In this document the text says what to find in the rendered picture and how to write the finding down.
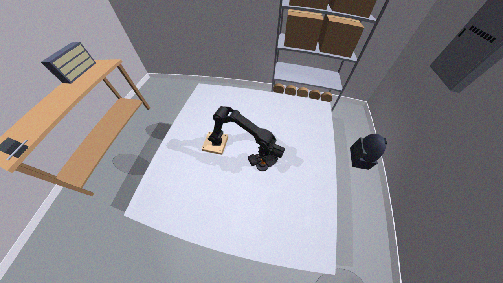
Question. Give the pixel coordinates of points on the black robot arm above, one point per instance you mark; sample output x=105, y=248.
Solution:
x=263, y=137

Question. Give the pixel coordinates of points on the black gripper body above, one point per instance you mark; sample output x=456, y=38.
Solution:
x=255, y=160

